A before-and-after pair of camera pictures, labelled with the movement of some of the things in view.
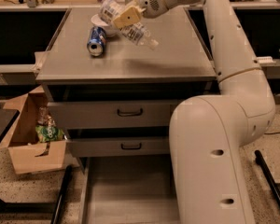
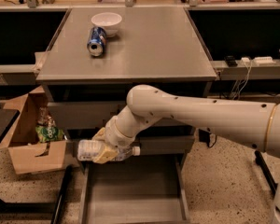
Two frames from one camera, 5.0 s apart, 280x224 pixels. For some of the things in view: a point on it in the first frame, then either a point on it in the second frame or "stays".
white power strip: [265, 60] stays
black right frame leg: [277, 198] stays
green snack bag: [49, 133] stays
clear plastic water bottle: [134, 33] → [88, 149]
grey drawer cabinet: [115, 89] stays
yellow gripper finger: [128, 18] → [105, 155]
